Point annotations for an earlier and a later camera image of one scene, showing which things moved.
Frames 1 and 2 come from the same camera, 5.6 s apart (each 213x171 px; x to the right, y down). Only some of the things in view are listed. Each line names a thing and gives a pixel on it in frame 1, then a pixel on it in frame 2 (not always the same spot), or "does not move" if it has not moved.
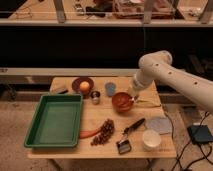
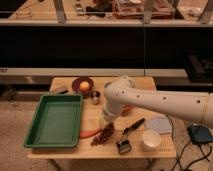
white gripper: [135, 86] → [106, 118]
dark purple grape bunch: [106, 131] does not move
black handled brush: [124, 145] does not move
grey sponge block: [63, 89] does not move
